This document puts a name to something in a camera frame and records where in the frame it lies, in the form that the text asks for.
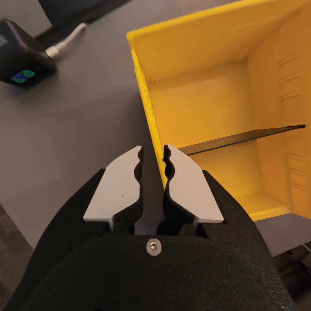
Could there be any black power bank with display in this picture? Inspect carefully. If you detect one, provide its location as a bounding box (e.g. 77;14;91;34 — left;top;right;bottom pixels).
0;18;57;89

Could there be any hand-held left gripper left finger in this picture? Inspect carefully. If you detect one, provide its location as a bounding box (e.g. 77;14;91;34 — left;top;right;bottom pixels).
83;145;144;236

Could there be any white charging cable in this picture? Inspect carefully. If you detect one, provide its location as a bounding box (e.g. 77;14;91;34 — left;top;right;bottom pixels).
45;22;87;59

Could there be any yellow plastic bin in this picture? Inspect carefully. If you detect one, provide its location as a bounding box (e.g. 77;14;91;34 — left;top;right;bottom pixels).
126;0;311;222

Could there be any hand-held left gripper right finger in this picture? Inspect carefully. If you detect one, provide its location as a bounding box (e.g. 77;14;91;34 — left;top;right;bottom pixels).
157;144;224;236

